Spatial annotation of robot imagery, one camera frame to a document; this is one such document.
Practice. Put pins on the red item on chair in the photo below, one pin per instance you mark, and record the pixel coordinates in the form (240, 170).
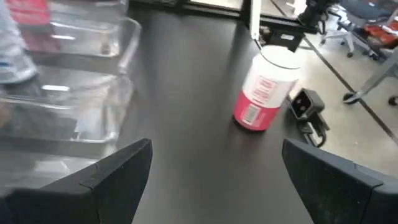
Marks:
(381, 32)

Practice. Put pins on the clear plastic bin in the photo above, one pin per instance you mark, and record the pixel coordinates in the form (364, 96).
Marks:
(93, 18)
(127, 46)
(93, 124)

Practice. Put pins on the gray office chair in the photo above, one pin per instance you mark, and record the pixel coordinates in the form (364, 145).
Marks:
(357, 12)

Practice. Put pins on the black table mat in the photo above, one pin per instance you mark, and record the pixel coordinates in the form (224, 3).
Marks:
(192, 93)

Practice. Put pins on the gray chair base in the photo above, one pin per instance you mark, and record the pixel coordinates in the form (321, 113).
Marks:
(370, 84)

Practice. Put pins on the pink bottle white cap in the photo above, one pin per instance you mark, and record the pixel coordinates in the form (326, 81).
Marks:
(29, 12)

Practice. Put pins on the white upright post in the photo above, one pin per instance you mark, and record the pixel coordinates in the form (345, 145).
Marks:
(255, 18)

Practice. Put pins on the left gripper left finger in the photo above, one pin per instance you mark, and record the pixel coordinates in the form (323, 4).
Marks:
(102, 193)

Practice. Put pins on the black table frame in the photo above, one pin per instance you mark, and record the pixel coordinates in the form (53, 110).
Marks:
(217, 11)

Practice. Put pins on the white blue soda can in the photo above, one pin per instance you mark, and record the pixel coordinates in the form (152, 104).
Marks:
(15, 59)

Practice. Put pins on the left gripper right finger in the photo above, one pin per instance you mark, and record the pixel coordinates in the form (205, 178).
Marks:
(342, 193)

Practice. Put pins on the pink silver soda can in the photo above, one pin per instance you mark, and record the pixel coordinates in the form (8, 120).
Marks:
(264, 93)

